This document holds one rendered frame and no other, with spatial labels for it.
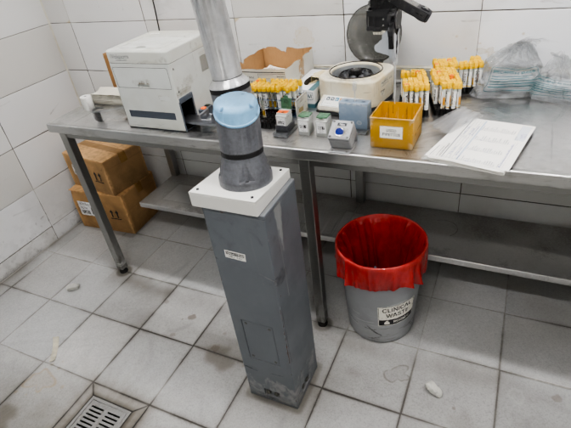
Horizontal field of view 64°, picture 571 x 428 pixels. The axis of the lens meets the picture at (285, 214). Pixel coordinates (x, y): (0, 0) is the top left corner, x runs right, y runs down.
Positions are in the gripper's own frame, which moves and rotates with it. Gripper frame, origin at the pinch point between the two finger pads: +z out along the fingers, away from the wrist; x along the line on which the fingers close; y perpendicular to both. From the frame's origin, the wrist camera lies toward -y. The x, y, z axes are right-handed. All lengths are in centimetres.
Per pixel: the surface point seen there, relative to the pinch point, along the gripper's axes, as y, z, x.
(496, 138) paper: -29.9, 24.0, -3.5
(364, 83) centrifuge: 15.2, 14.3, -18.3
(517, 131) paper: -35.0, 23.9, -9.7
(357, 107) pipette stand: 12.6, 16.7, -2.9
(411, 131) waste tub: -7.1, 19.0, 6.6
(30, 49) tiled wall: 207, 9, -34
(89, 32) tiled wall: 179, 5, -52
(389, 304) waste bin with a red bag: -3, 88, 11
